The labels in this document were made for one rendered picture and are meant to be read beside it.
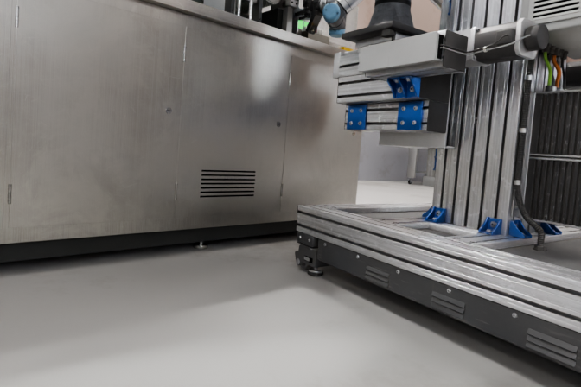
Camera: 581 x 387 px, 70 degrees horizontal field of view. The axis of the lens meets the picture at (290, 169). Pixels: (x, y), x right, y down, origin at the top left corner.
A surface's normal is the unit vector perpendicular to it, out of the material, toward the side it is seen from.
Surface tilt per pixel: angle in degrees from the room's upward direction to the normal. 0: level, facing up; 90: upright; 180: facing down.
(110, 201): 90
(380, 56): 90
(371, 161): 90
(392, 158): 90
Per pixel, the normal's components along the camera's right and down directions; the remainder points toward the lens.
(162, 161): 0.66, 0.09
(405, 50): -0.83, -0.04
